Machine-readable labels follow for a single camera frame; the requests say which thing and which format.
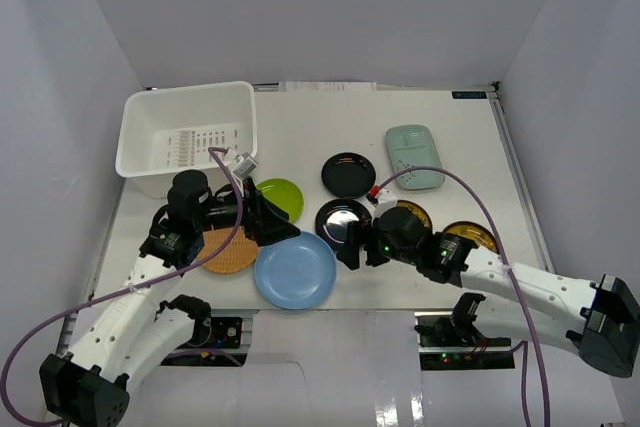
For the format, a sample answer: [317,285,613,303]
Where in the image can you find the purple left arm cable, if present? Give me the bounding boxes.
[0,146,246,423]

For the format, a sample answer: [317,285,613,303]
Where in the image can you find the blue round plate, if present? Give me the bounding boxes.
[254,231,337,310]

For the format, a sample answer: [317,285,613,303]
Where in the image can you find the papers at table back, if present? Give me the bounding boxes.
[278,81,377,92]

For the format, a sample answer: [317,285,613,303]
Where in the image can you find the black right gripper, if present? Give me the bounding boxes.
[336,218,418,271]

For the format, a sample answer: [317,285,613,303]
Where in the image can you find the woven bamboo round plate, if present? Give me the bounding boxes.
[196,228,260,275]

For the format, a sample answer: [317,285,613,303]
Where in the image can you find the green round plate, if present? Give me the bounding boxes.
[257,178,304,223]

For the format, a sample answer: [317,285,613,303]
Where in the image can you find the pale green rectangular dish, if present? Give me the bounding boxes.
[385,124,445,191]

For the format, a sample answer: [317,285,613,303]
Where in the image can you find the yellow patterned plate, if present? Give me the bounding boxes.
[443,221,499,253]
[396,200,433,230]

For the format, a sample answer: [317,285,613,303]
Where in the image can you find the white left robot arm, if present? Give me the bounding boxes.
[39,170,300,426]

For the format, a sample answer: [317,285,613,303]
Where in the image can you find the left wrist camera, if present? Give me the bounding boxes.
[224,148,258,181]

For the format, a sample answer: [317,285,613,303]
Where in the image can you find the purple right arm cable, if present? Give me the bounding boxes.
[372,166,552,427]

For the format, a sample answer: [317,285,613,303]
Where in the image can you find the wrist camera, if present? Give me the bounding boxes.
[224,148,258,181]
[366,185,398,219]

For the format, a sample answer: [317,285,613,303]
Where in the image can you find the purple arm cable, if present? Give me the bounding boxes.
[372,166,552,427]
[0,146,246,423]

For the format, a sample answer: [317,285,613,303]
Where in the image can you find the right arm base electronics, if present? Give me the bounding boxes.
[414,310,515,372]

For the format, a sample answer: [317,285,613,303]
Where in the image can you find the white plastic bin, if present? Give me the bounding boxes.
[115,81,258,199]

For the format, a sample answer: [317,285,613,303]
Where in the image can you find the dark label sticker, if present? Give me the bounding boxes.
[451,91,487,100]

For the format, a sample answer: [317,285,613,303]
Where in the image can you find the black glossy plate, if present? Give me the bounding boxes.
[315,199,372,252]

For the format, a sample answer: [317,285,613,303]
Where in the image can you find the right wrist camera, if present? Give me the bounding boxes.
[366,185,398,219]

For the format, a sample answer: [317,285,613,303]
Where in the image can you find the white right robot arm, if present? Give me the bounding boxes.
[337,207,639,378]

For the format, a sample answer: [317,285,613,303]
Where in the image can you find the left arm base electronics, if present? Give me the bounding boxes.
[162,316,248,367]

